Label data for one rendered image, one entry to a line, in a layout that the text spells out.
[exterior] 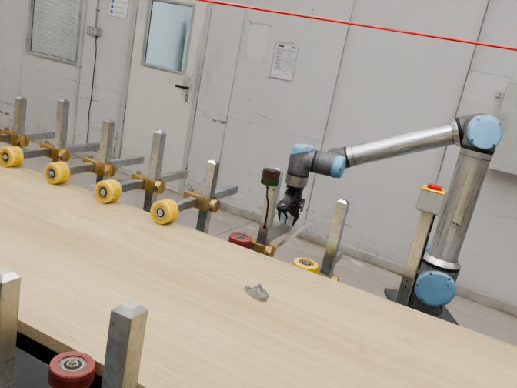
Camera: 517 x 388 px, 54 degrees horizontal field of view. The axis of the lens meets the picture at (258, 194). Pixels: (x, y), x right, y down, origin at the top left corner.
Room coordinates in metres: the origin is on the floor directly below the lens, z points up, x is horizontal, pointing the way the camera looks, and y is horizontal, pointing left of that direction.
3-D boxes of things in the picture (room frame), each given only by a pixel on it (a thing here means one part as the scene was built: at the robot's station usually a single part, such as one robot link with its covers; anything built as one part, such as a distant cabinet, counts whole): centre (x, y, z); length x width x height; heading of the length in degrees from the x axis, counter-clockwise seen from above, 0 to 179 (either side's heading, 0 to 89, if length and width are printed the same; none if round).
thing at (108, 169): (2.03, 0.66, 0.95); 0.14 x 0.06 x 0.05; 67
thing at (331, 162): (2.02, -0.25, 1.14); 0.12 x 0.12 x 0.09; 78
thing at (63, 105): (2.12, 0.87, 0.94); 0.04 x 0.04 x 0.48; 67
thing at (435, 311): (2.07, -0.78, 0.65); 0.19 x 0.19 x 0.10
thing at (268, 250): (1.72, -0.03, 0.85); 0.14 x 0.06 x 0.05; 67
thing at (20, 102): (2.22, 1.10, 0.90); 0.04 x 0.04 x 0.48; 67
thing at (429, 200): (1.52, -0.52, 1.18); 0.07 x 0.07 x 0.08; 67
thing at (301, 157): (2.03, -0.14, 1.14); 0.10 x 0.09 x 0.12; 78
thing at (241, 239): (1.64, 0.03, 0.85); 0.08 x 0.08 x 0.11
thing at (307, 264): (1.52, -0.19, 0.85); 0.08 x 0.08 x 0.11
